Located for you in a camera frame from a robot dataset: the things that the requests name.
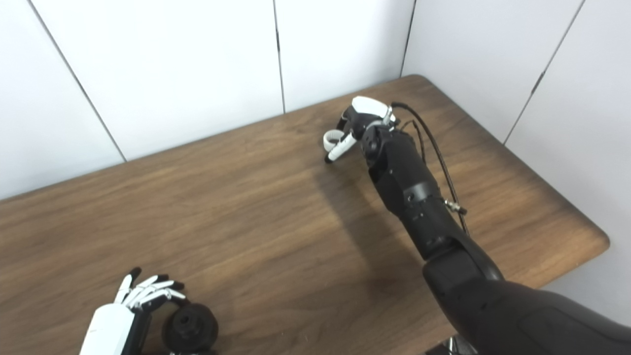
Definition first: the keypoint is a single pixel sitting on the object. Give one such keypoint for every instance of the round black part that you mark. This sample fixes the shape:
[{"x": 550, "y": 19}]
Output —
[{"x": 192, "y": 328}]

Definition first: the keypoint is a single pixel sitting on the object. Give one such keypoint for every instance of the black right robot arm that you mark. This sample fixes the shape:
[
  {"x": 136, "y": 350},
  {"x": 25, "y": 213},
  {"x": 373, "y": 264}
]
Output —
[{"x": 414, "y": 197}]

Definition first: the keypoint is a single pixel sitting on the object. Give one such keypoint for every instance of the white and black right hand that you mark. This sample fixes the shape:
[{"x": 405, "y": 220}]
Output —
[{"x": 369, "y": 109}]

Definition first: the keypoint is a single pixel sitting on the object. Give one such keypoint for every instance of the white and black left hand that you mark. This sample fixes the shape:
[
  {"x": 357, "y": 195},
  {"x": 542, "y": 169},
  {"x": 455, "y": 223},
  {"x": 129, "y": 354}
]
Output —
[{"x": 111, "y": 330}]

